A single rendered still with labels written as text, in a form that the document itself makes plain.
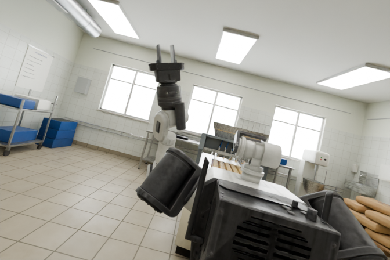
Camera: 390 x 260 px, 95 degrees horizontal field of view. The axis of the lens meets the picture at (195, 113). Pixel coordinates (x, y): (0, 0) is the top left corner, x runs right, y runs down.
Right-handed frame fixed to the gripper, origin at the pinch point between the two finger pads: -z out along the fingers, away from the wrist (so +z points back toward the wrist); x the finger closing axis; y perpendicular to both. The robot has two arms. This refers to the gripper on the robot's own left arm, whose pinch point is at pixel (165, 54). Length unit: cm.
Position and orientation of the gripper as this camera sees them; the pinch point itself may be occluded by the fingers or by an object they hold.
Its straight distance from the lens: 66.1
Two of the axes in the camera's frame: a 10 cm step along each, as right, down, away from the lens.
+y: 4.0, 1.7, -9.0
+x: 9.2, -1.3, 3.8
